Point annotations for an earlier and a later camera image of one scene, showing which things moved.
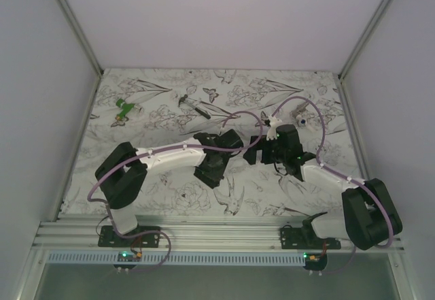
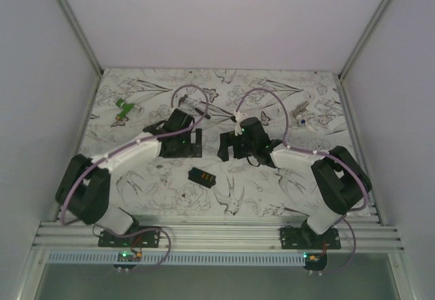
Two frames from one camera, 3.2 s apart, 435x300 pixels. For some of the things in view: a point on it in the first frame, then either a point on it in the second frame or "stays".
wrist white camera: [272, 130] to [238, 116]
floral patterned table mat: [155, 107] stays
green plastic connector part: [126, 107] stays
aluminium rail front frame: [186, 235] stays
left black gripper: [226, 158] to [192, 150]
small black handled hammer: [192, 105] stays
